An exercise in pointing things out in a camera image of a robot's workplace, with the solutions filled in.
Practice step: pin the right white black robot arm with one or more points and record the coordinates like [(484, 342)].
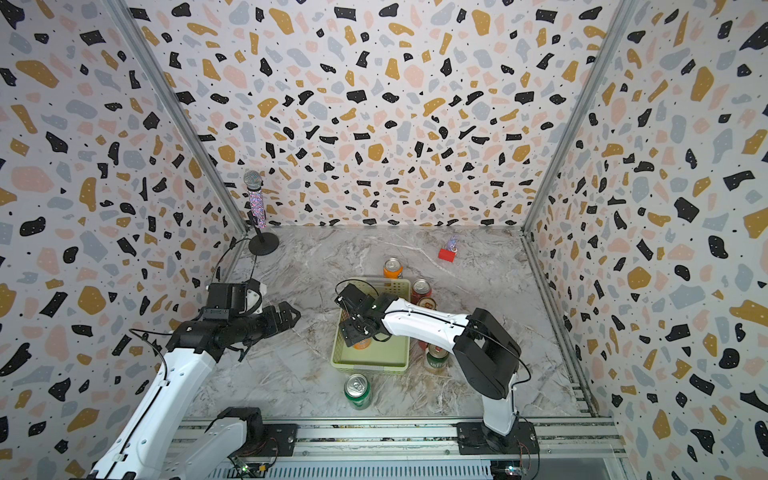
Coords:
[(488, 357)]

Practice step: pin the right aluminium corner post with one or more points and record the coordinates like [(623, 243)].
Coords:
[(616, 28)]

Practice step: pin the pale green plastic basket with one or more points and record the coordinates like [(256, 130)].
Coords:
[(391, 356)]

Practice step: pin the small red block toy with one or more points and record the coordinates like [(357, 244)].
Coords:
[(449, 251)]

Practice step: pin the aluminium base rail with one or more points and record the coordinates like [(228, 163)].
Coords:
[(427, 448)]

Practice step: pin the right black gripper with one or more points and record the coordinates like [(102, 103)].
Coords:
[(345, 326)]

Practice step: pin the orange soda can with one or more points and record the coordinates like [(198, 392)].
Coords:
[(363, 344), (392, 268)]

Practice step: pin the green soda can column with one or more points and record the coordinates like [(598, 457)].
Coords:
[(428, 303)]

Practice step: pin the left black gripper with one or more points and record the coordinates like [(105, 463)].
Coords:
[(272, 323)]

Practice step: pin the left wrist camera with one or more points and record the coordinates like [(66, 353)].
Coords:
[(254, 293)]

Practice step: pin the green gold-top soda can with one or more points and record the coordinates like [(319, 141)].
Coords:
[(436, 359)]

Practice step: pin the aluminium corner post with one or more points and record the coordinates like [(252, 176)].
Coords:
[(616, 28), (126, 25)]

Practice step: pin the red cola can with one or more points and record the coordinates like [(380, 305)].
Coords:
[(421, 288)]

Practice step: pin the microphone on black stand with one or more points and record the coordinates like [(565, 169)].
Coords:
[(264, 242)]

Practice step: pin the left aluminium corner post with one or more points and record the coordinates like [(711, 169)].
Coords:
[(126, 25)]

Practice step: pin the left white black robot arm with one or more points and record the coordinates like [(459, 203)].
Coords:
[(162, 390)]

